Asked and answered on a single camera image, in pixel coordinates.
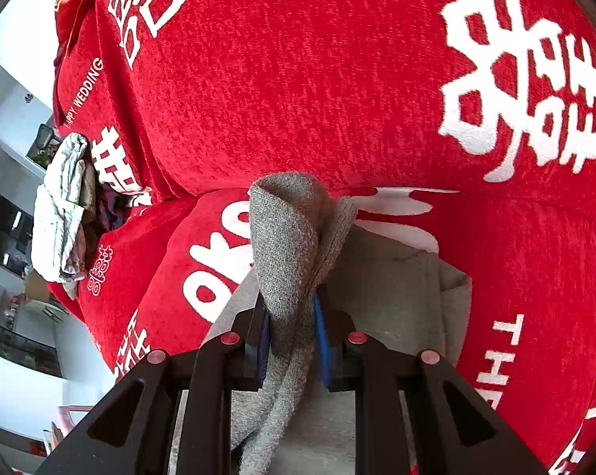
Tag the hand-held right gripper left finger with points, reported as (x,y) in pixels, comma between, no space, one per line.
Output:
(263,356)

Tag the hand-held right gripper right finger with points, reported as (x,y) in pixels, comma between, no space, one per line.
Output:
(324,351)

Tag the grey fleece garment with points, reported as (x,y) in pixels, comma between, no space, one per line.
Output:
(392,297)

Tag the grey knit garment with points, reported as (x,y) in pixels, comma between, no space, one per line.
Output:
(285,247)

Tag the pink stool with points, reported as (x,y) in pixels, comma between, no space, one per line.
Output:
(72,413)

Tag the dark patterned cloth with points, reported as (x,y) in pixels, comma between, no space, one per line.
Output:
(110,208)

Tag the cardboard box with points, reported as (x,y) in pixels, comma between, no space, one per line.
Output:
(38,287)

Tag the white crumpled garment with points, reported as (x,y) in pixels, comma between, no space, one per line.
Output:
(60,217)

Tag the red printed sofa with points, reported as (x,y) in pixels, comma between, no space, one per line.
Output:
(302,84)

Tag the black television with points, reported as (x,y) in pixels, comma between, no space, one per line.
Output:
(5,235)

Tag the black office chair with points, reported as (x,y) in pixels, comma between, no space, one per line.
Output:
(47,136)

